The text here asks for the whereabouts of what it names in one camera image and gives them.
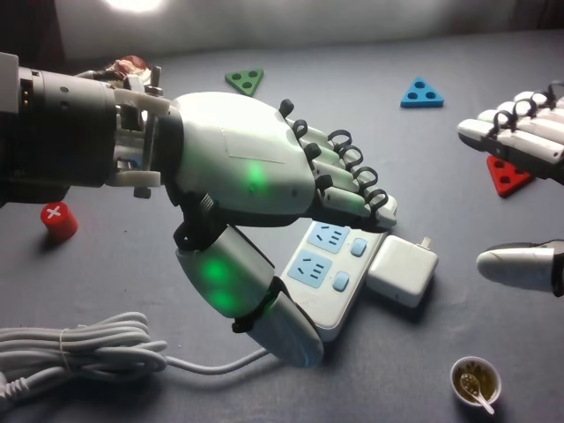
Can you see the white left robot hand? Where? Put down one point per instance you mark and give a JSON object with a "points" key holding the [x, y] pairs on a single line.
{"points": [[238, 145]]}

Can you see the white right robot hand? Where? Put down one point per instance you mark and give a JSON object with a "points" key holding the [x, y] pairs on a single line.
{"points": [[529, 132]]}

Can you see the white power strip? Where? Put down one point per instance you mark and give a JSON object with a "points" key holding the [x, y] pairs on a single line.
{"points": [[330, 308]]}

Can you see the white power adapter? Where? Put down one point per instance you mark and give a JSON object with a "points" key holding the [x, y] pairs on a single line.
{"points": [[401, 273]]}

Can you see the red triangle block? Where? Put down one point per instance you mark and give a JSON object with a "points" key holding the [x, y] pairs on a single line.
{"points": [[506, 181]]}

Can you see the green triangle block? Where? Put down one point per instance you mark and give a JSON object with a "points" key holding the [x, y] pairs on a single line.
{"points": [[244, 83]]}

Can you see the blue triangle block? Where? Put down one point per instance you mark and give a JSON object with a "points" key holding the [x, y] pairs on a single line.
{"points": [[420, 100]]}

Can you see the toy cupcake with white frosting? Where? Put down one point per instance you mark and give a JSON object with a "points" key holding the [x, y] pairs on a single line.
{"points": [[130, 64]]}

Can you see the grey table cloth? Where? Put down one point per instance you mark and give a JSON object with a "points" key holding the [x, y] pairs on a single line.
{"points": [[132, 273]]}

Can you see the red cylinder with white cross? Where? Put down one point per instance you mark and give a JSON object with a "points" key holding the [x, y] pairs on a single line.
{"points": [[59, 222]]}

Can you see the dark curtain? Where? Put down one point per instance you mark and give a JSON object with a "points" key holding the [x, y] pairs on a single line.
{"points": [[26, 22]]}

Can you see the small white bowl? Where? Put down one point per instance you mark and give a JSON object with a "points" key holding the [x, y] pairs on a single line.
{"points": [[487, 374]]}

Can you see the small white spoon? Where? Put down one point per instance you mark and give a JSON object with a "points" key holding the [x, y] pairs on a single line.
{"points": [[468, 383]]}

